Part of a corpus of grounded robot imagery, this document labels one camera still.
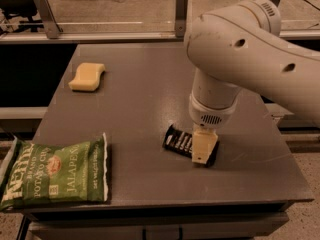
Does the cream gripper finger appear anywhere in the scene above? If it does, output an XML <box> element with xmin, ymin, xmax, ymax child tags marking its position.
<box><xmin>192</xmin><ymin>124</ymin><xmax>218</xmax><ymax>164</ymax></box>

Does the black rxbar chocolate bar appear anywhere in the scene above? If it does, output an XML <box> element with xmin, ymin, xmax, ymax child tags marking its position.
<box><xmin>162</xmin><ymin>125</ymin><xmax>220</xmax><ymax>167</ymax></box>

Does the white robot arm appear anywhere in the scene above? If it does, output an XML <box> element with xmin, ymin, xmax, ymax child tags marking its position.
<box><xmin>184</xmin><ymin>0</ymin><xmax>320</xmax><ymax>164</ymax></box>

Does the yellow sponge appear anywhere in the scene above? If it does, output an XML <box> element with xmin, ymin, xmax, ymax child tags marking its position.
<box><xmin>68</xmin><ymin>63</ymin><xmax>106</xmax><ymax>92</ymax></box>

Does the green jalapeno chips bag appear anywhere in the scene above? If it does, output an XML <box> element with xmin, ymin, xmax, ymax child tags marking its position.
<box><xmin>0</xmin><ymin>136</ymin><xmax>108</xmax><ymax>211</ymax></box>

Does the clear acrylic barrier panel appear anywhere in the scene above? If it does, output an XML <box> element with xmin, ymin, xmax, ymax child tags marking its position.
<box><xmin>0</xmin><ymin>0</ymin><xmax>320</xmax><ymax>35</ymax></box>

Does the black office chair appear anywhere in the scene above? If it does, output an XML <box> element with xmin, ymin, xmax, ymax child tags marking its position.
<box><xmin>0</xmin><ymin>0</ymin><xmax>43</xmax><ymax>33</ymax></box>

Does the grey metal rail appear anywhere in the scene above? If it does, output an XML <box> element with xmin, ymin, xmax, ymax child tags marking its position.
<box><xmin>0</xmin><ymin>29</ymin><xmax>320</xmax><ymax>46</ymax></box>

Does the middle metal bracket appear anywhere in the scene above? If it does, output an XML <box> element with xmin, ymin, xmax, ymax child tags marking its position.
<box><xmin>174</xmin><ymin>0</ymin><xmax>188</xmax><ymax>38</ymax></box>

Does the left metal bracket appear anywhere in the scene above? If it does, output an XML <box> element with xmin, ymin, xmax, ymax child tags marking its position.
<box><xmin>33</xmin><ymin>0</ymin><xmax>62</xmax><ymax>39</ymax></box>

